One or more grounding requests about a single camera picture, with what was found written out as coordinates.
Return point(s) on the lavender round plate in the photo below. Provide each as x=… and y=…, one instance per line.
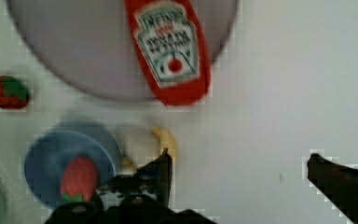
x=87, y=43

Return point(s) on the blue bowl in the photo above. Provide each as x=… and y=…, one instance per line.
x=48, y=156

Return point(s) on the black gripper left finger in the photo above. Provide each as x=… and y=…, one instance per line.
x=140, y=198

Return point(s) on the red plush ketchup bottle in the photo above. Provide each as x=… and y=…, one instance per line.
x=171, y=49

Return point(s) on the dark red toy strawberry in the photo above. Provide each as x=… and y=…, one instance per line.
x=13, y=93

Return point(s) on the light red toy strawberry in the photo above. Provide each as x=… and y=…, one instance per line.
x=79, y=180

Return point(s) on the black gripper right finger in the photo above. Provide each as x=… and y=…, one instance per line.
x=338, y=183

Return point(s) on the yellow plush peeled banana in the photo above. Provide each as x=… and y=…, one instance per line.
x=140, y=145

